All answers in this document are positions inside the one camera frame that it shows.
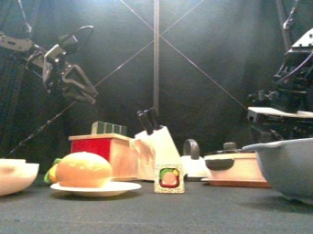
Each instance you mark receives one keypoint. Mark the metal frame pole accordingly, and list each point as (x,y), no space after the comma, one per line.
(155,55)

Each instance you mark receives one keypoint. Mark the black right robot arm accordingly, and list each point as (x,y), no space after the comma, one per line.
(294,91)

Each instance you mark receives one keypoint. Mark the white toy kettle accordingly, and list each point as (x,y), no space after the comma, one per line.
(192,163)

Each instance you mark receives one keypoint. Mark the yellow green toy vegetable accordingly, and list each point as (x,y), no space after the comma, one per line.
(51,174)

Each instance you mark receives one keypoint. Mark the white bowl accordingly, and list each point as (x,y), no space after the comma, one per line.
(13,176)

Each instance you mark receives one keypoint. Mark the grey blue bowl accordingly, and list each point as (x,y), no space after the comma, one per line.
(285,169)

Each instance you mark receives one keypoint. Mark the white knife block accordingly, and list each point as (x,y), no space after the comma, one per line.
(156,152)

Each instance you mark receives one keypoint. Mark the orange toy bread bun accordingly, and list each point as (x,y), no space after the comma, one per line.
(83,170)

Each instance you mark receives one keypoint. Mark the white plate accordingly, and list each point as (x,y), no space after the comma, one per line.
(98,189)

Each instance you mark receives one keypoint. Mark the red wooden toy box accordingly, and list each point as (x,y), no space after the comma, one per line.
(106,154)

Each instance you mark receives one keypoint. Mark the white sushi roll piece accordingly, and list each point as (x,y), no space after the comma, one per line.
(168,178)

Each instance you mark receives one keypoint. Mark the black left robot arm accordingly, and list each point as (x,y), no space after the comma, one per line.
(16,45)

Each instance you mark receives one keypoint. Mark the dark green toy block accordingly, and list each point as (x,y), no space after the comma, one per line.
(107,128)

